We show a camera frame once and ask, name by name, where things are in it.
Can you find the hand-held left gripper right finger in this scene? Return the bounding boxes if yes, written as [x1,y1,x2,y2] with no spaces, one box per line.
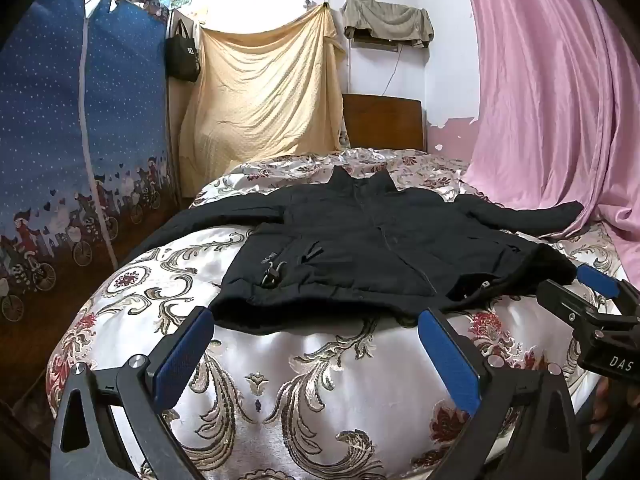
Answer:
[418,307,584,480]

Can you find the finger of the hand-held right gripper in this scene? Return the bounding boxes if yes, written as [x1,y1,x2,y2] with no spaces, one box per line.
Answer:
[537,280,602,332]
[576,263,640,312]

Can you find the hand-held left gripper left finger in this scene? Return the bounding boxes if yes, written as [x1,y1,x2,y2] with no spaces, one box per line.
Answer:
[50,306,216,480]

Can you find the black padded jacket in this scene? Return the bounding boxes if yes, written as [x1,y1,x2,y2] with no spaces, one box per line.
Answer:
[127,166,585,334]

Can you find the person's right hand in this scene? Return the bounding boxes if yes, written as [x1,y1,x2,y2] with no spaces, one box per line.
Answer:
[590,375,631,436]

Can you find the floral satin bedspread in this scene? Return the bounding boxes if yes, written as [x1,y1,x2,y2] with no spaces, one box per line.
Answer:
[46,147,627,480]

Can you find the pink curtain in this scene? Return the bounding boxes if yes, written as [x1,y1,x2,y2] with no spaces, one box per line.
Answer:
[459,0,640,242]

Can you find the wooden headboard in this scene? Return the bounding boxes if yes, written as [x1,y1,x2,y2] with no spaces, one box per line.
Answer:
[341,93,426,154]

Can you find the hanging yellow sheet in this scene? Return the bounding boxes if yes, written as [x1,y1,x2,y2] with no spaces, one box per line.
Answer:
[178,2,351,200]

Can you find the blue printed fabric wardrobe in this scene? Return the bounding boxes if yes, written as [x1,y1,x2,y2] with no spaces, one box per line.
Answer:
[0,0,182,397]

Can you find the black tote bag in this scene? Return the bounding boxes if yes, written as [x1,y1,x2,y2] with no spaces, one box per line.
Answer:
[165,19,202,83]

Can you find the olive green cloth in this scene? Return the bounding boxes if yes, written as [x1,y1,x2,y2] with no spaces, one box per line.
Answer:
[341,0,435,50]

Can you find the thin wall cable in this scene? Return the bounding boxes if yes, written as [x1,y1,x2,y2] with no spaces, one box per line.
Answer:
[383,46,404,95]

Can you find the wall-mounted box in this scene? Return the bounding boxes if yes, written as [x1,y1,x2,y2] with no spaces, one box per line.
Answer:
[350,35,401,53]

